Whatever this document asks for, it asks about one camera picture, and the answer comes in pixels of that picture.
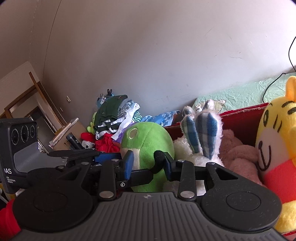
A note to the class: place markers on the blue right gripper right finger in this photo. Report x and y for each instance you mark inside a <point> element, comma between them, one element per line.
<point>172,168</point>

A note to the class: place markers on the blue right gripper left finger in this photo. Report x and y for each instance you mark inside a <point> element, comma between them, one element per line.
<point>128,160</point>

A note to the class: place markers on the green avocado plush toy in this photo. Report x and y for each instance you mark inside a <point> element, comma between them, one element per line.
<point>144,139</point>

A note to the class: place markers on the white plush bunny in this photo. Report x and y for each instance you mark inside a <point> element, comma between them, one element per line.
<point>202,133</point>

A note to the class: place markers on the purple tissue pack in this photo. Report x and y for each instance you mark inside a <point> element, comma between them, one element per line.
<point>118,136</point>

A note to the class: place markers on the red cloth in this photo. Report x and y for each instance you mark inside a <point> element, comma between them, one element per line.
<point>106,144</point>

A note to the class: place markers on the green striped garment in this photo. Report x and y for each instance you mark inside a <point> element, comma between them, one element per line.
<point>106,119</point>

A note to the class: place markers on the small green plush toy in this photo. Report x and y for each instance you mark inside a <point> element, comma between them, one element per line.
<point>90,128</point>

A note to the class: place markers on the blue patterned cloth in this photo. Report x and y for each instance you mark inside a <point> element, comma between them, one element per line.
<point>164,119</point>

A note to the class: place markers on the pink plush toy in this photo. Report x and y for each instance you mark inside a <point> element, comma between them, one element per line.
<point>238,157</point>

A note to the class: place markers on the red santa plush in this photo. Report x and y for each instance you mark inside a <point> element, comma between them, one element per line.
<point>9,227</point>

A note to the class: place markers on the red cardboard box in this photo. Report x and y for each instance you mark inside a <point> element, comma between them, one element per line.
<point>215,203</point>

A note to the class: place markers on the yellow tiger plush toy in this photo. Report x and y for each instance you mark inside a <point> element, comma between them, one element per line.
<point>275,142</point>

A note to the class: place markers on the cartoon bear bed sheet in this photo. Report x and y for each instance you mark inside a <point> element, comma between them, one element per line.
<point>245,95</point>

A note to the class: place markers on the wooden frame furniture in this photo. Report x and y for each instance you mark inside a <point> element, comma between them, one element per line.
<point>18,81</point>

